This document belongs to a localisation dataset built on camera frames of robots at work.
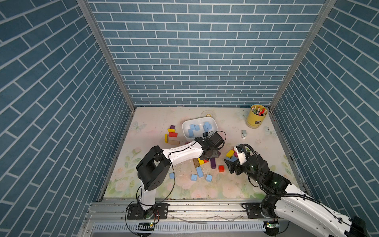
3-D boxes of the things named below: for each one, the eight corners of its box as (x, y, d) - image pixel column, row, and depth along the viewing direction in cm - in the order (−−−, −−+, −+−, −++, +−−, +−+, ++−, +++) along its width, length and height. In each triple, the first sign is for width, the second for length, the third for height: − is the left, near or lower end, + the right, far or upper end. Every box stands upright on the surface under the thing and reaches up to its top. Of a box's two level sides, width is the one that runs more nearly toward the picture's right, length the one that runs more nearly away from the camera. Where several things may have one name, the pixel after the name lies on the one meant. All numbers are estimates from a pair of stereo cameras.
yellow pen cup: (247, 129, 110) (254, 115, 98) (244, 118, 117) (250, 104, 105) (262, 129, 110) (269, 116, 98) (258, 118, 117) (264, 104, 106)
